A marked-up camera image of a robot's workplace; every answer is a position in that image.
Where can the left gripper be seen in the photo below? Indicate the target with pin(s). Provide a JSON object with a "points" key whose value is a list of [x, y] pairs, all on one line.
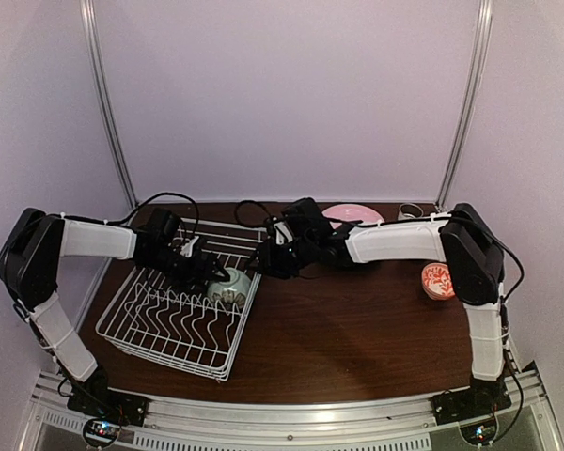
{"points": [[194, 274]]}

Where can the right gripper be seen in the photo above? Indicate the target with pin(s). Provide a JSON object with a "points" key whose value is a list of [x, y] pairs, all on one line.
{"points": [[270, 261]]}

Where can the light blue bowl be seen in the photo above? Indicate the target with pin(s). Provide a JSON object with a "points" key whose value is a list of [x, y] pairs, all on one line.
{"points": [[234, 291]]}

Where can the light pink plate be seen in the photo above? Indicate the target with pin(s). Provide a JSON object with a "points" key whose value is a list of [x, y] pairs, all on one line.
{"points": [[340, 214]]}

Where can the white and brown cup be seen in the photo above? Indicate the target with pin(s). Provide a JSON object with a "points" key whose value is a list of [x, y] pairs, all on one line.
{"points": [[408, 211]]}

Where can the white bowl red pattern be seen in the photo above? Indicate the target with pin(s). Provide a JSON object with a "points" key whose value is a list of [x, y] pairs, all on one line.
{"points": [[436, 281]]}

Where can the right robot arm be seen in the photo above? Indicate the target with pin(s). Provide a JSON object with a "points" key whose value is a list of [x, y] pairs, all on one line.
{"points": [[302, 235]]}

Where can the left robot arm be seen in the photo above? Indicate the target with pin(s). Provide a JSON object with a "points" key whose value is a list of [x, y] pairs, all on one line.
{"points": [[29, 264]]}

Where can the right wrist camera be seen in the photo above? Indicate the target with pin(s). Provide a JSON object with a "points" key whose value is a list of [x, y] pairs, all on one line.
{"points": [[278, 231]]}

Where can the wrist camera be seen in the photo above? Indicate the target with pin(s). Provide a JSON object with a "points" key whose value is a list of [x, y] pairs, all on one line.
{"points": [[187, 247], [278, 231]]}

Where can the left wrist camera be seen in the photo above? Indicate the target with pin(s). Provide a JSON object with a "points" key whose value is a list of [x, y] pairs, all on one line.
{"points": [[187, 247]]}

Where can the white wire dish rack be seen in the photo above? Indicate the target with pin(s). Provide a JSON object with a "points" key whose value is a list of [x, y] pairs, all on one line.
{"points": [[152, 318]]}

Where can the aluminium front rail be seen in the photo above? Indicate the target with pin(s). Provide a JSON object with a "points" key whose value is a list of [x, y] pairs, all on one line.
{"points": [[402, 423]]}

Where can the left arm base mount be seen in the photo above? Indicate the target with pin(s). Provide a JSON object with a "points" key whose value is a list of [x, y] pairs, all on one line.
{"points": [[95, 398]]}

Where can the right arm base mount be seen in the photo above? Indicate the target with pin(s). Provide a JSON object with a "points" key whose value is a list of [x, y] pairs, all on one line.
{"points": [[480, 398]]}

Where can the left aluminium frame post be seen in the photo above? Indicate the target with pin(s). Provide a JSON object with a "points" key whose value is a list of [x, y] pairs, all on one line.
{"points": [[89, 23]]}

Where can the aluminium frame post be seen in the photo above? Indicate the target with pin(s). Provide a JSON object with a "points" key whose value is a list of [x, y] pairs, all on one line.
{"points": [[89, 23], [481, 42]]}

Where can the right aluminium frame post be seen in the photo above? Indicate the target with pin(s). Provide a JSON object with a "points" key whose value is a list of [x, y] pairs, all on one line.
{"points": [[481, 42]]}

